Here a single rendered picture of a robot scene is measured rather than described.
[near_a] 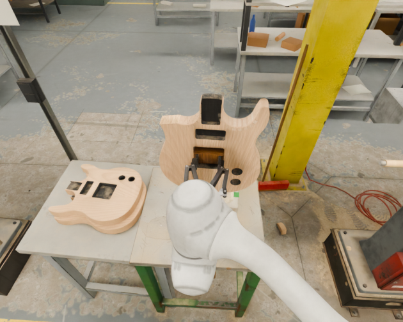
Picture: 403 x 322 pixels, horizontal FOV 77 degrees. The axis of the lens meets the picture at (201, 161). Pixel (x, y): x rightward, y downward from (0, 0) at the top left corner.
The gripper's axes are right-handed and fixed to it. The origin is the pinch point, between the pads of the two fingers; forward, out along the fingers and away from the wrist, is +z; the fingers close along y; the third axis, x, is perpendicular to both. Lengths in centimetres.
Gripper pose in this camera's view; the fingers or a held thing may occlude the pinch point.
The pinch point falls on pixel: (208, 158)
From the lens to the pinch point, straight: 83.7
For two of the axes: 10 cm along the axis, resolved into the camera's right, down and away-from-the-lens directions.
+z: 1.2, -7.1, 7.0
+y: 9.9, 0.8, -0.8
